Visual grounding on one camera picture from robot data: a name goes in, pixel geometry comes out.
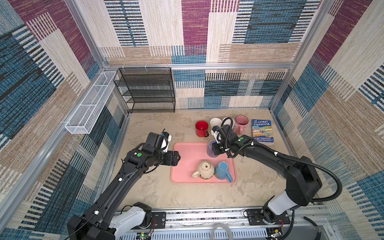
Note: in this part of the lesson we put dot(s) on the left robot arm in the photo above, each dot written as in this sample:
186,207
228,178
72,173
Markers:
99,222

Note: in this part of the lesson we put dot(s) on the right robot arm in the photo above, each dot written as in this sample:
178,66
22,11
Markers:
301,174

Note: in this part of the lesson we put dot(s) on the purple mug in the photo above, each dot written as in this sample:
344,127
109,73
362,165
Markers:
210,150

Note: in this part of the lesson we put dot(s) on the light green mug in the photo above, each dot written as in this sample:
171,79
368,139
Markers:
215,123

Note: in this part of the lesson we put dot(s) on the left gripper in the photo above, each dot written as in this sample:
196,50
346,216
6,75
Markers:
172,160

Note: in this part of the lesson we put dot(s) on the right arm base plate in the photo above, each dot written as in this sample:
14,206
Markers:
256,218

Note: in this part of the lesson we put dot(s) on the blue mug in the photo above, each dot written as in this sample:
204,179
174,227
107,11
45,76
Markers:
222,172

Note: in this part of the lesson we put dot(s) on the white mug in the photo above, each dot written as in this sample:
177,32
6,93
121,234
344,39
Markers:
228,121

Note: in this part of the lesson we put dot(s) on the pink ghost pattern mug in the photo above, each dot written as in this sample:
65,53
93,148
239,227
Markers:
241,123

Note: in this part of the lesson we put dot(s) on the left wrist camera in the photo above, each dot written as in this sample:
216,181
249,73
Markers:
166,139

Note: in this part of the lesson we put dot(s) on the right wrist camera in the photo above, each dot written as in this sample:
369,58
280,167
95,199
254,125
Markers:
215,133

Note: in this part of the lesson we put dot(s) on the red mug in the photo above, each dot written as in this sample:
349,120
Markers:
202,128

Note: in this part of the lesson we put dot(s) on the white wire mesh basket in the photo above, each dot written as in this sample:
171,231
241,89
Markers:
90,108

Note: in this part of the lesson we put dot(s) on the blue treehouse book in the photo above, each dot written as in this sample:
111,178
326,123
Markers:
262,131

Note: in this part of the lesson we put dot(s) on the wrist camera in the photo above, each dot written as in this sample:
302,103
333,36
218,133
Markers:
215,133
166,139

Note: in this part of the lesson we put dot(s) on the pink plastic tray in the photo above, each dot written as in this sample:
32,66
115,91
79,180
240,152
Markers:
196,166

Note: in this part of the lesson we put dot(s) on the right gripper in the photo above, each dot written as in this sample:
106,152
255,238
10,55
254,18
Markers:
215,149

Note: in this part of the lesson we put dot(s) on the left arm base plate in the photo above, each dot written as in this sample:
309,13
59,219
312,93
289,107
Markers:
158,221

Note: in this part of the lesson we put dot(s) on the black wire mesh shelf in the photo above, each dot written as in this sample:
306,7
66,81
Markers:
147,90

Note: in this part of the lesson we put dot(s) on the cream ceramic teapot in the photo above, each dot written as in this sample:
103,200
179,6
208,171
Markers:
205,170

